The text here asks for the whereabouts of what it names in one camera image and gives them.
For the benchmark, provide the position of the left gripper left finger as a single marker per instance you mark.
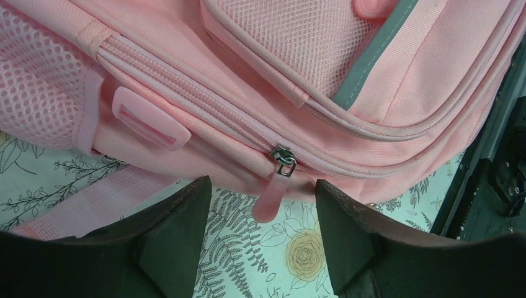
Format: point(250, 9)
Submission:
point(153, 253)

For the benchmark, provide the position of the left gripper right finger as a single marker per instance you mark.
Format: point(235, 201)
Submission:
point(371, 255)

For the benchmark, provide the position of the pink school backpack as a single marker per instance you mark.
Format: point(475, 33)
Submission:
point(264, 97)

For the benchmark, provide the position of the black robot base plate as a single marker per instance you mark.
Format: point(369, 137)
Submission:
point(487, 195)

